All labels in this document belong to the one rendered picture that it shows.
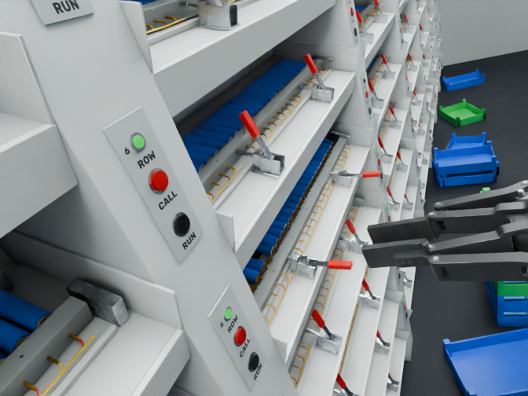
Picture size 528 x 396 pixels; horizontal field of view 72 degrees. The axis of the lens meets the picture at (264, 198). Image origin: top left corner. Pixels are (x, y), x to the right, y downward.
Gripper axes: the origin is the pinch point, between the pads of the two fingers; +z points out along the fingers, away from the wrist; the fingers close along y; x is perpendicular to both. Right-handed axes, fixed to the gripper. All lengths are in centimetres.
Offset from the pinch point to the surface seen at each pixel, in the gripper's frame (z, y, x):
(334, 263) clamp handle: 11.9, -5.2, 6.7
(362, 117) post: 14, -50, 1
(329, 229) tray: 16.5, -16.7, 8.4
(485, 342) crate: 6, -60, 97
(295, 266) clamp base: 18.3, -4.6, 6.1
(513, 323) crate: -3, -70, 99
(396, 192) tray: 23, -85, 45
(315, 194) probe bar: 19.4, -22.7, 4.0
